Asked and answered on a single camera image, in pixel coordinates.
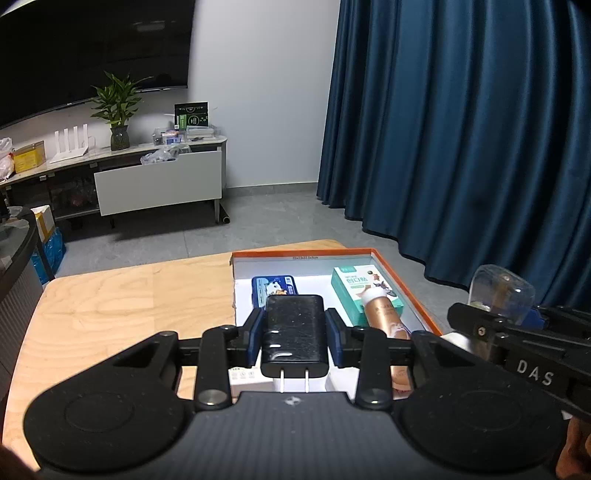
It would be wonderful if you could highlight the right hand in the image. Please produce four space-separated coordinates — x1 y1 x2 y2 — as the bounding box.
556 417 591 480

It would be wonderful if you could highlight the white plug-in vaporizer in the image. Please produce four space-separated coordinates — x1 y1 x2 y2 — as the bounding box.
443 264 536 359

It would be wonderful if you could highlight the black side table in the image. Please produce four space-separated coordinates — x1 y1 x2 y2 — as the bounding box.
1 207 43 401

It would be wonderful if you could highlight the rose gold bottle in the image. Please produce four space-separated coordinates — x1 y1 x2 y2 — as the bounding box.
361 287 412 396

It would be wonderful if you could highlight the blue bag on floor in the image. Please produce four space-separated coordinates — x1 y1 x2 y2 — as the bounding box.
32 228 66 284

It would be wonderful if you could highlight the teal rectangular box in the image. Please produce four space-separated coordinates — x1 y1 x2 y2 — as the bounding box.
331 264 404 326

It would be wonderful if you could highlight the white tv cabinet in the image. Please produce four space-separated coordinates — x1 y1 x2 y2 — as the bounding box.
1 136 228 224

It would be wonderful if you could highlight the orange-rimmed white tray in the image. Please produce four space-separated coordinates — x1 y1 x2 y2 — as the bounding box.
229 248 442 399

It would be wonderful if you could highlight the black television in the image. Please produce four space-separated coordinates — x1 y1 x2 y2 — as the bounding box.
1 0 195 127

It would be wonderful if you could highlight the blue rectangular box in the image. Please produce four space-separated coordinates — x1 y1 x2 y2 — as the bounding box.
252 275 297 308

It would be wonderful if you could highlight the potted green plant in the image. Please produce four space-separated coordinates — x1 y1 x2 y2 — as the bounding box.
91 72 148 151

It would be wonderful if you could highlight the black power adapter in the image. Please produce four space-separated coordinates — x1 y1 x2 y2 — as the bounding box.
260 294 329 393

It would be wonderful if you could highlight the white router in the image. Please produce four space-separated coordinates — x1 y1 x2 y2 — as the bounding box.
48 124 89 164

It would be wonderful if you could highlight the black green display box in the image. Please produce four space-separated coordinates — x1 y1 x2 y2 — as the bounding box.
173 101 209 131

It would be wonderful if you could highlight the blue curtain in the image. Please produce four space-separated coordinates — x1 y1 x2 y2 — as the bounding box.
318 1 590 310

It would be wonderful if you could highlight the yellow box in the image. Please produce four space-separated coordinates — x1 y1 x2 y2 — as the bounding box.
13 141 46 174

